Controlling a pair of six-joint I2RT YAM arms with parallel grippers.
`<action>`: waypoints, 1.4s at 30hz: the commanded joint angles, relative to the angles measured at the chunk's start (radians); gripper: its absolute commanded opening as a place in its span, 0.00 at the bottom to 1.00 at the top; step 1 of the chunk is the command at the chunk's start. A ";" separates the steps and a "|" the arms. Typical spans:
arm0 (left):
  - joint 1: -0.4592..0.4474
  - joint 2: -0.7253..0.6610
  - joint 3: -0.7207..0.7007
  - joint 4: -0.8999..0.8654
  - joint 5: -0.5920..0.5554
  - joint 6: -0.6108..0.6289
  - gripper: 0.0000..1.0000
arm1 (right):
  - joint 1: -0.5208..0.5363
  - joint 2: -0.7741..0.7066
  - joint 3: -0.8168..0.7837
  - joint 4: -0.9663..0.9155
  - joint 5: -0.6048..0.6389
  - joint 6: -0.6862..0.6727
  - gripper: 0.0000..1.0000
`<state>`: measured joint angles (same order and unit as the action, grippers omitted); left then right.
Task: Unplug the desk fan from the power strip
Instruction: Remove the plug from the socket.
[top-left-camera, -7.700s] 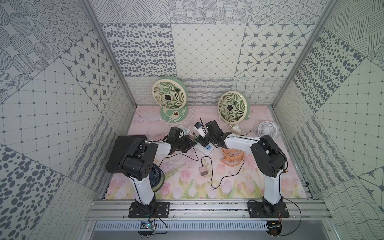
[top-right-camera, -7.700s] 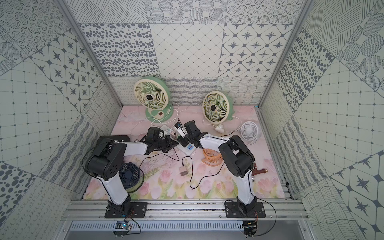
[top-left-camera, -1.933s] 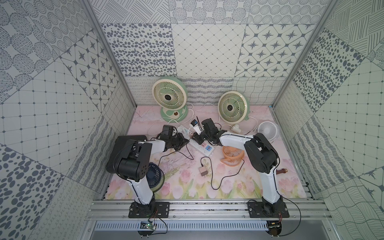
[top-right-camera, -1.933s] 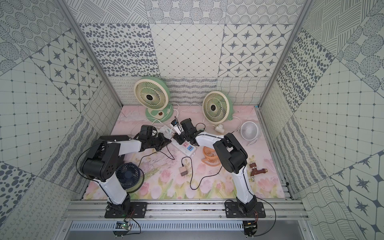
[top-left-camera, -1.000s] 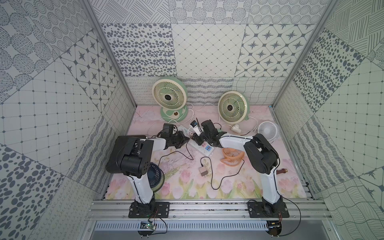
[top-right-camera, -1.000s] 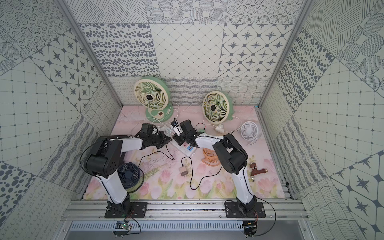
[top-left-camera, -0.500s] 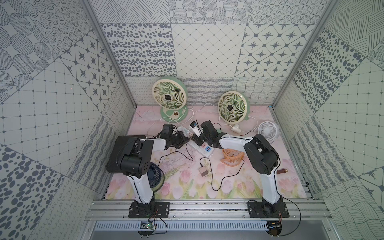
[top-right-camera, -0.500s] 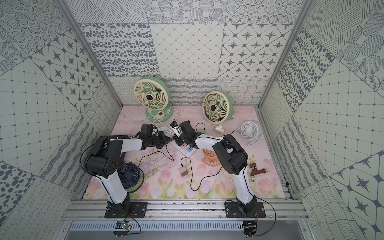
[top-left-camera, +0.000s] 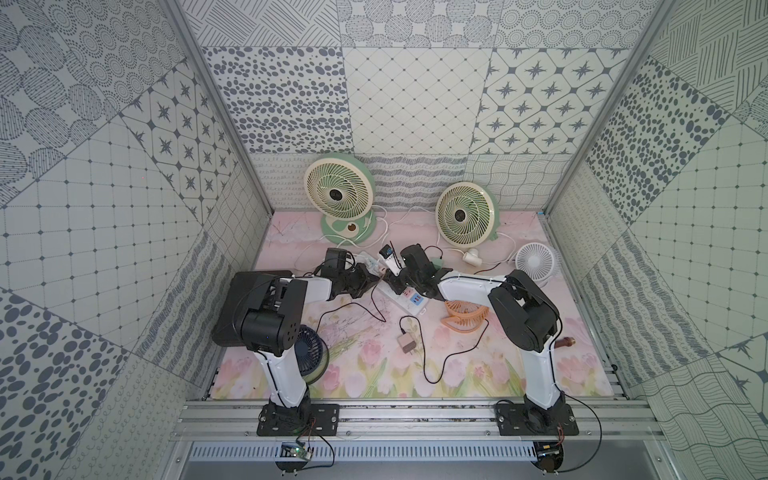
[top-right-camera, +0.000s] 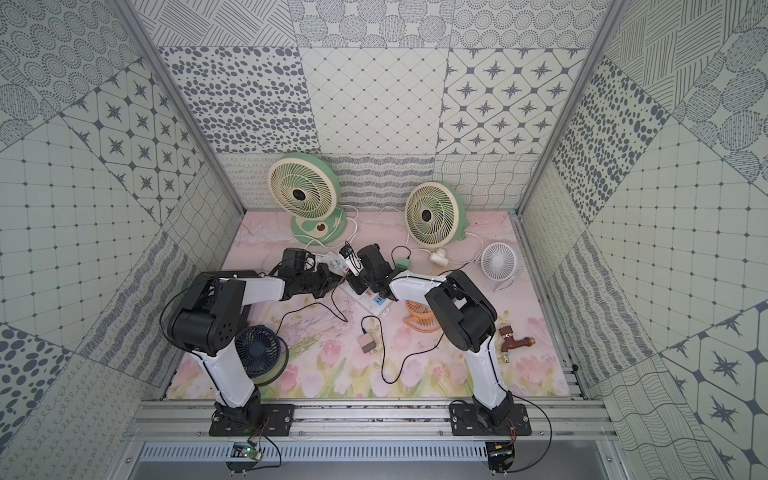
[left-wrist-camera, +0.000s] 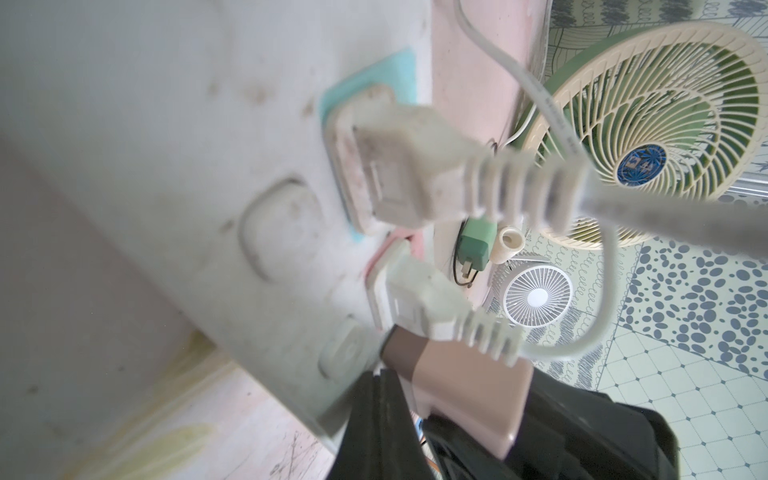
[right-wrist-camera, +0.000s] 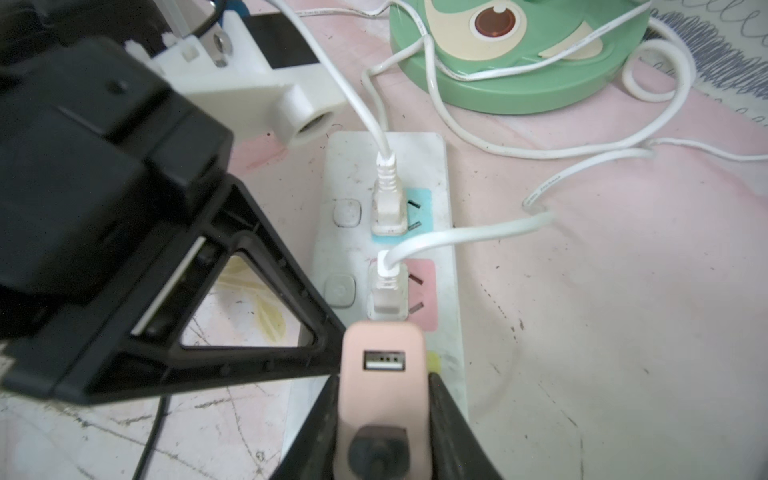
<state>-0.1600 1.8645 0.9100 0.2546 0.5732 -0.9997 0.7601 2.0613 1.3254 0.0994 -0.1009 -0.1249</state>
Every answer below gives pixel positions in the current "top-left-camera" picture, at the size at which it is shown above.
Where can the white power strip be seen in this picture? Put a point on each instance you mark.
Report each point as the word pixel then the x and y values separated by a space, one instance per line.
pixel 410 301

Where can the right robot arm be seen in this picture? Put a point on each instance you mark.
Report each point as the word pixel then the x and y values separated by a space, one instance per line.
pixel 527 316

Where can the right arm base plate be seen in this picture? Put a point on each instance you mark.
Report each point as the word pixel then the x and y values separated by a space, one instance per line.
pixel 528 419

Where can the orange small fan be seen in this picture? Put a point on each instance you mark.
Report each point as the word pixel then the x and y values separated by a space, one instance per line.
pixel 464 317

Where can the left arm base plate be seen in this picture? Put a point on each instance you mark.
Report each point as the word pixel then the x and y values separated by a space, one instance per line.
pixel 279 421

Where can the dark blue small fan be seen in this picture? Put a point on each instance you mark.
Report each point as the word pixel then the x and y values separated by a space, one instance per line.
pixel 312 354

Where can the white fan handle knob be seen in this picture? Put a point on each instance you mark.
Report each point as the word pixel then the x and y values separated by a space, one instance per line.
pixel 472 257

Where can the black tablet pad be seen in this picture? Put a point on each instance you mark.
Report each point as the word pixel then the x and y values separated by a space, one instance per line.
pixel 223 333

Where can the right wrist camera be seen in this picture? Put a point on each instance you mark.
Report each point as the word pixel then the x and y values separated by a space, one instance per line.
pixel 390 258

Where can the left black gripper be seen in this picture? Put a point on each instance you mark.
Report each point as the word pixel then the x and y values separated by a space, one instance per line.
pixel 358 279

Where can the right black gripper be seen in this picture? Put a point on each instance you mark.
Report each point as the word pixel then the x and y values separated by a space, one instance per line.
pixel 392 282

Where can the floral pink table mat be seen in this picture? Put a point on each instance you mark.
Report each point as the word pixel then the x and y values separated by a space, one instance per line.
pixel 365 358

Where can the left green cream desk fan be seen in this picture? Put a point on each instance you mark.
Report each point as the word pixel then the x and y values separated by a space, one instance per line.
pixel 342 188

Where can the green cream desk fan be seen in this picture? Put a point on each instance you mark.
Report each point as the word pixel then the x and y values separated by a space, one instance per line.
pixel 467 215
pixel 342 188

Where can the right green cream desk fan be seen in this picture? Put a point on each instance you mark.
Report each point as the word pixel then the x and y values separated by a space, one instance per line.
pixel 467 215

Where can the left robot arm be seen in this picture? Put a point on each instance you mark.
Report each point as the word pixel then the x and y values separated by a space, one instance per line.
pixel 263 312

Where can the small white fan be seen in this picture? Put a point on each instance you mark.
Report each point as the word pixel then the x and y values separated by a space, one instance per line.
pixel 539 261

